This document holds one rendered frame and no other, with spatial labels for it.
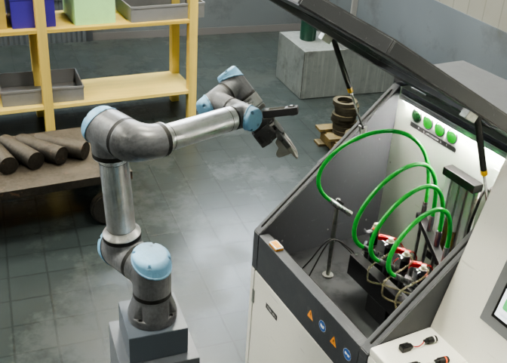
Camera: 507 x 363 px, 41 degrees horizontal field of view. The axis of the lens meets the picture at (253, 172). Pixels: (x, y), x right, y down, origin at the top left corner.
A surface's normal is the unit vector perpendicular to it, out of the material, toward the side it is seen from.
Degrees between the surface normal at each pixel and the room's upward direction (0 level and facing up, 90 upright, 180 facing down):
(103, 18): 90
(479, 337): 76
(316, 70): 90
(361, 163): 90
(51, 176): 0
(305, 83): 90
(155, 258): 8
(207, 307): 0
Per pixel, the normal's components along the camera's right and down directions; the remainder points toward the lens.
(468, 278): -0.85, -0.04
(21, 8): 0.40, 0.46
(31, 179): 0.06, -0.88
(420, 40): -0.94, 0.11
